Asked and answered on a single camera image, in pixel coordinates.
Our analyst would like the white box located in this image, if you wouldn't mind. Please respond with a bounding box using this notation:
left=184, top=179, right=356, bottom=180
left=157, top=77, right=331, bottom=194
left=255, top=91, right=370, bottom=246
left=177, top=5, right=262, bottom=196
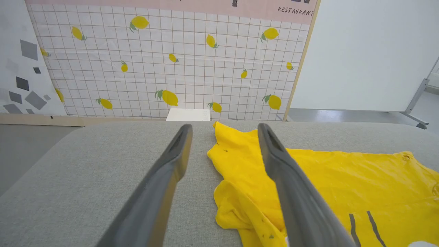
left=166, top=108, right=211, bottom=122

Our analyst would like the grey metal board stand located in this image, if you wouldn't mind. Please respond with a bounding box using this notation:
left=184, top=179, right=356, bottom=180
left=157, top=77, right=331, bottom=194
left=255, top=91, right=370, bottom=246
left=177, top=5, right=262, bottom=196
left=388, top=57, right=439, bottom=130

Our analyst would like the white panel with grey squares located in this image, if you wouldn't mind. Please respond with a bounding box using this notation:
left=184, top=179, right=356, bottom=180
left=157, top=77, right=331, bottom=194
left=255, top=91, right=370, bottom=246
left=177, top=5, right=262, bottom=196
left=0, top=0, right=68, bottom=116

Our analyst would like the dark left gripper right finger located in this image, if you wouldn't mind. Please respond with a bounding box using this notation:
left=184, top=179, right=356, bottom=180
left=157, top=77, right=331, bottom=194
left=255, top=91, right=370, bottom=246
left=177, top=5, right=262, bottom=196
left=258, top=122, right=357, bottom=247

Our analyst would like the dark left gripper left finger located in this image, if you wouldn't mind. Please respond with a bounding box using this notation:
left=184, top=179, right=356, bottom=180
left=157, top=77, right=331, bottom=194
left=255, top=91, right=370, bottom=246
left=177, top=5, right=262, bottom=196
left=96, top=124, right=193, bottom=247

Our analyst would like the yellow t-shirt garment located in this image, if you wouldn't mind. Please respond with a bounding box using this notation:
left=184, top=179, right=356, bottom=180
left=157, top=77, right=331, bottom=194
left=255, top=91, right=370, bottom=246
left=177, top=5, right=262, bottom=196
left=207, top=121, right=439, bottom=247

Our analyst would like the lemon print grid partition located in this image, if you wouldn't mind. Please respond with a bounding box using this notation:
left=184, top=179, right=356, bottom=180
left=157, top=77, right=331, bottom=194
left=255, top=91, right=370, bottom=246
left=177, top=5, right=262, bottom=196
left=25, top=0, right=317, bottom=121

